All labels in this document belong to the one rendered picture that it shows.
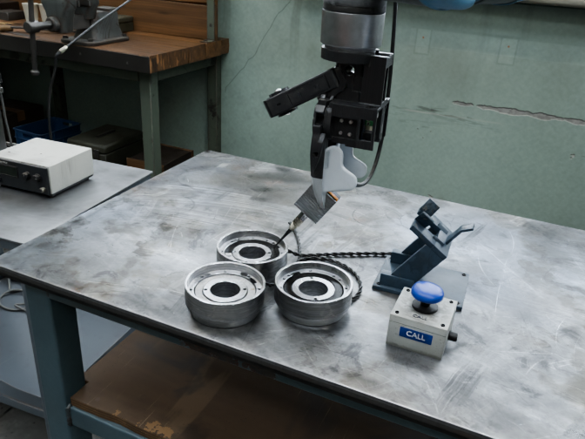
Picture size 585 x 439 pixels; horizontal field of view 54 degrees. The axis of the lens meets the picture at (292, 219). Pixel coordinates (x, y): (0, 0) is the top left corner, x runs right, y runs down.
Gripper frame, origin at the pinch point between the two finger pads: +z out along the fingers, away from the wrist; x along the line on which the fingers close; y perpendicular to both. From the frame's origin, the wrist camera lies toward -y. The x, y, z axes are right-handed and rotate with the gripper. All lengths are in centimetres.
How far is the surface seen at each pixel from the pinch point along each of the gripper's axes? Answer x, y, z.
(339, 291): -6.9, 5.7, 10.3
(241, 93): 158, -89, 30
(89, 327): 36, -78, 72
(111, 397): -12.4, -29.4, 38.2
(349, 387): -20.9, 11.5, 13.2
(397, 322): -11.4, 14.5, 9.7
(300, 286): -7.4, 0.4, 10.8
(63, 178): 27, -72, 21
